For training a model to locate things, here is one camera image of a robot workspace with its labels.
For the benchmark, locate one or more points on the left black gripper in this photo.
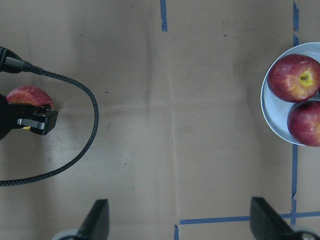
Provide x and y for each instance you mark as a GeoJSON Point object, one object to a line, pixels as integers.
{"type": "Point", "coordinates": [39, 120]}

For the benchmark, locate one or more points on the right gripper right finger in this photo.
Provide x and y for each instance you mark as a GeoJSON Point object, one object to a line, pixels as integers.
{"type": "Point", "coordinates": [266, 224]}

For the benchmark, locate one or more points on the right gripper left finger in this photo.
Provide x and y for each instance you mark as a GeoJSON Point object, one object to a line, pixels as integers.
{"type": "Point", "coordinates": [96, 225]}

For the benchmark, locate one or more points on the dark red apple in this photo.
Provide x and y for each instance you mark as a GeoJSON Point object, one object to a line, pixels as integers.
{"type": "Point", "coordinates": [303, 123]}

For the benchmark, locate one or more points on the white round plate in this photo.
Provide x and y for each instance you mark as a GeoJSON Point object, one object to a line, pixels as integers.
{"type": "Point", "coordinates": [275, 111]}

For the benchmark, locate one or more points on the red apple yellow top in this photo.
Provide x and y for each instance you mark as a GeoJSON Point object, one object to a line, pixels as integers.
{"type": "Point", "coordinates": [294, 78]}

